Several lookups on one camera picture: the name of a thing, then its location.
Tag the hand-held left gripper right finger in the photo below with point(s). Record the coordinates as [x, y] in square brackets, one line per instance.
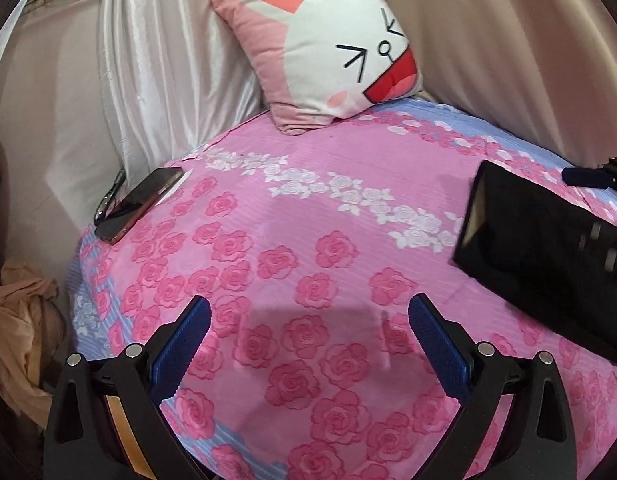
[438, 350]

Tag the black pants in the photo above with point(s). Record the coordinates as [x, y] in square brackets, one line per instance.
[528, 240]

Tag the black eyeglasses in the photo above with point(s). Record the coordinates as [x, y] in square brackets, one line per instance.
[108, 200]

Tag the beige curtain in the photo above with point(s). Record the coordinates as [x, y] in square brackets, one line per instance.
[513, 35]

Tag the white satin curtain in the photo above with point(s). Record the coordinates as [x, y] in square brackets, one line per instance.
[153, 60]

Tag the dark smartphone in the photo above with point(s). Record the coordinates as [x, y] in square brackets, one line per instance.
[138, 205]

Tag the peach cloth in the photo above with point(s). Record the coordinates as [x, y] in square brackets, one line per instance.
[18, 320]

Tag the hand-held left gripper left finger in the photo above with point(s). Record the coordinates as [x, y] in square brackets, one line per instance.
[182, 350]

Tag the pink rabbit pillow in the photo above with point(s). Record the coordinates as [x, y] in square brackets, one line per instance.
[318, 45]

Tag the pink floral bedsheet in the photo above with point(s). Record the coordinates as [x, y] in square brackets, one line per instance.
[298, 240]

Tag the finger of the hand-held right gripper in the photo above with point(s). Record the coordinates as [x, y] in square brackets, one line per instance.
[588, 176]
[611, 250]

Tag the pale pink curtain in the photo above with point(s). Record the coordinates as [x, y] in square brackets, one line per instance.
[53, 110]

